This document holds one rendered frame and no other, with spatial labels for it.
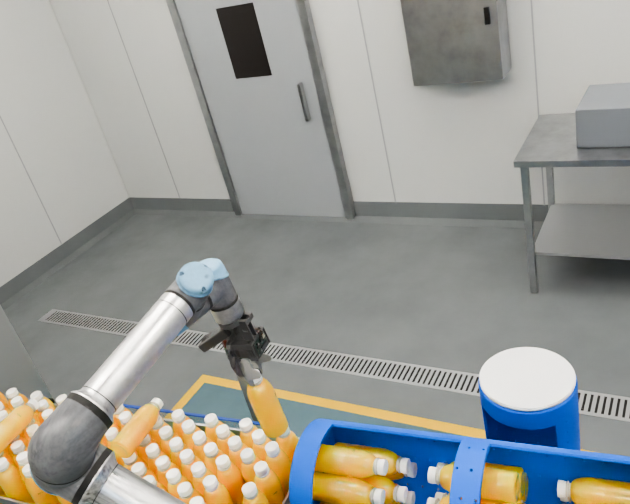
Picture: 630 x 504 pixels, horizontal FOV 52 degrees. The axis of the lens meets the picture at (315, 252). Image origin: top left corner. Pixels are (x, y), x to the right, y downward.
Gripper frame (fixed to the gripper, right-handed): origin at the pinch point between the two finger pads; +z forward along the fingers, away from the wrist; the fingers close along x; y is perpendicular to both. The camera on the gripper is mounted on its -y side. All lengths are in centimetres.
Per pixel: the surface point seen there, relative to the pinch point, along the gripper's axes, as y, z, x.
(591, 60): 60, 46, 321
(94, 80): -366, -7, 361
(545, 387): 62, 43, 42
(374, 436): 22.3, 30.2, 8.7
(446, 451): 42, 34, 9
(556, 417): 65, 48, 35
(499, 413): 50, 45, 33
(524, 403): 57, 42, 35
